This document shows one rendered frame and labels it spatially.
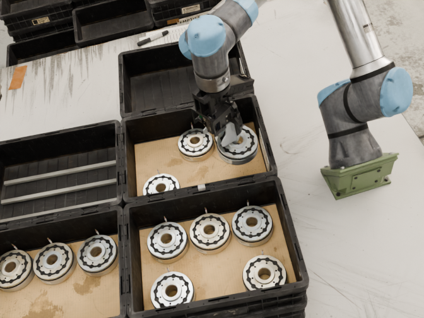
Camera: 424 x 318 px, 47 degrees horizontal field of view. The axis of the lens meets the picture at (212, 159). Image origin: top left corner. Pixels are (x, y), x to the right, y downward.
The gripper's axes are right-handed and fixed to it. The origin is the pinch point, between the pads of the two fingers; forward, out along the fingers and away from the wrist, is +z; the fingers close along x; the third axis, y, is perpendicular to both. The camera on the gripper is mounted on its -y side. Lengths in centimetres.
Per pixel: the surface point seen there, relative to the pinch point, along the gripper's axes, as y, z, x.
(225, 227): 15.4, 13.1, 11.5
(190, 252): 25.4, 16.3, 8.0
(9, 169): 42, 17, -54
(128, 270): 40.3, 6.3, 5.2
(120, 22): -58, 62, -141
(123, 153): 18.7, 6.4, -22.5
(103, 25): -50, 62, -147
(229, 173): 0.9, 16.3, -1.0
